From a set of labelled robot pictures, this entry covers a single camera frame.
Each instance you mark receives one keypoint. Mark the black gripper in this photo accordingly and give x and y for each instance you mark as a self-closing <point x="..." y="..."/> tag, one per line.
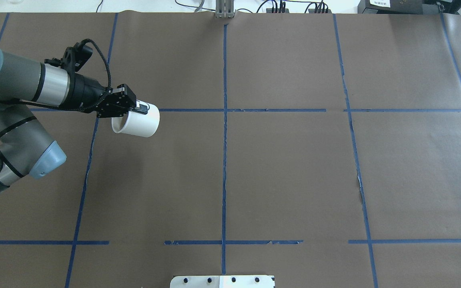
<point x="86" y="94"/>

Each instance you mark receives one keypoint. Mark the white smiley mug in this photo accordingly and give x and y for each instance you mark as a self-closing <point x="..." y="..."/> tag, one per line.
<point x="137" y="124"/>

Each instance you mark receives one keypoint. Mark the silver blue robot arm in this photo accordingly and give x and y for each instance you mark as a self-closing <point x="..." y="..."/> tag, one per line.
<point x="26" y="148"/>

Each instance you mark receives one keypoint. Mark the brown paper table cover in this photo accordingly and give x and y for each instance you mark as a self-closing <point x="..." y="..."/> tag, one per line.
<point x="322" y="149"/>

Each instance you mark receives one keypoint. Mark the black box with label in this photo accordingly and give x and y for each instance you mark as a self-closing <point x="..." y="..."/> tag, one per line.
<point x="390" y="7"/>

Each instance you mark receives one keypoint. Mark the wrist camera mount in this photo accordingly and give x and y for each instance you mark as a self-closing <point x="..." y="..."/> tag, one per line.
<point x="73" y="59"/>

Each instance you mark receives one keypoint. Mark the aluminium frame post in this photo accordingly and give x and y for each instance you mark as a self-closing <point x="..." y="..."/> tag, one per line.
<point x="224" y="9"/>

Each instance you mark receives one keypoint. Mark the white camera pillar with base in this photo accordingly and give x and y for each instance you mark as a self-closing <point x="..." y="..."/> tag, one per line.
<point x="224" y="281"/>

